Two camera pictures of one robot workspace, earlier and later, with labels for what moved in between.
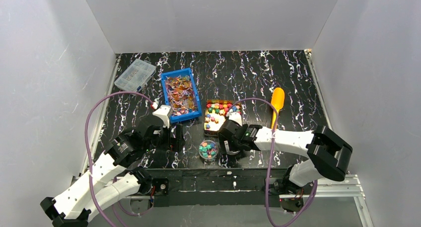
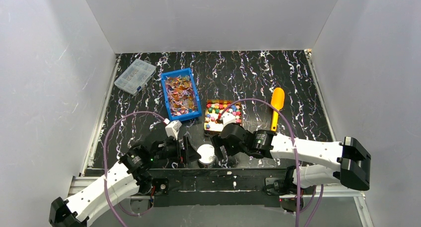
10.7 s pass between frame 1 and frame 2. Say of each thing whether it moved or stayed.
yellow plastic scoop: stayed
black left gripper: moved
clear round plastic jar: moved
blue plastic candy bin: stayed
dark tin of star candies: stayed
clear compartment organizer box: stayed
